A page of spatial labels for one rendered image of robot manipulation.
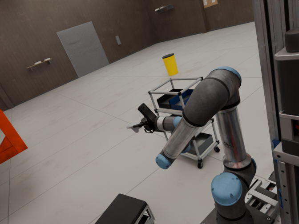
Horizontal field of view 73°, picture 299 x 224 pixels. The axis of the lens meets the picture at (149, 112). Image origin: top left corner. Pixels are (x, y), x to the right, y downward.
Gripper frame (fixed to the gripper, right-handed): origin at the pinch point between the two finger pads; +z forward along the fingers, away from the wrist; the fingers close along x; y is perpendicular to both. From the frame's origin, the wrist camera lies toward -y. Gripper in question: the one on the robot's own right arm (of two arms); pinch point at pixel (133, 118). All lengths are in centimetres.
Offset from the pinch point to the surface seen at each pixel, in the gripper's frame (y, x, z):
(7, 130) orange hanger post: 26, -22, 302
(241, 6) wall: 194, 1125, 306
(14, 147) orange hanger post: 54, -31, 303
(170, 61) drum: 138, 426, 304
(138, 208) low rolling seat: 88, -18, 37
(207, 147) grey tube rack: 121, 91, 29
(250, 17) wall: 252, 1108, 269
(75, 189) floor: 121, -24, 182
